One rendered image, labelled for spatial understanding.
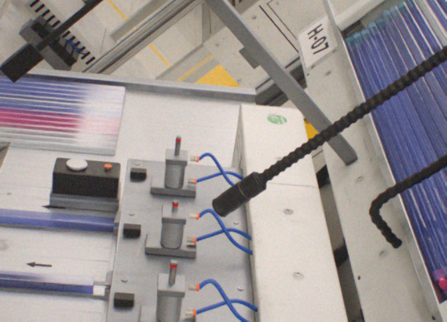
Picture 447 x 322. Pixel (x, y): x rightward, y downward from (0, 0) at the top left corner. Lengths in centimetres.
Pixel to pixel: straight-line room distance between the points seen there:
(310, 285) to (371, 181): 15
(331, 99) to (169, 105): 28
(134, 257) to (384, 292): 24
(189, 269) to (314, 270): 12
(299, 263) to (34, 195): 36
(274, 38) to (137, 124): 95
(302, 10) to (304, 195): 118
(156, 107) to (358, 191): 44
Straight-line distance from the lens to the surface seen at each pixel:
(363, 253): 85
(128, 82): 132
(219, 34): 212
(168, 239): 87
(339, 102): 109
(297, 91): 92
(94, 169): 103
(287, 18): 211
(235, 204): 70
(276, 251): 87
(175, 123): 124
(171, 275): 76
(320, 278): 85
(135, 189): 97
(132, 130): 121
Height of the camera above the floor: 152
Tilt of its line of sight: 17 degrees down
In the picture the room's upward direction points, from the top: 55 degrees clockwise
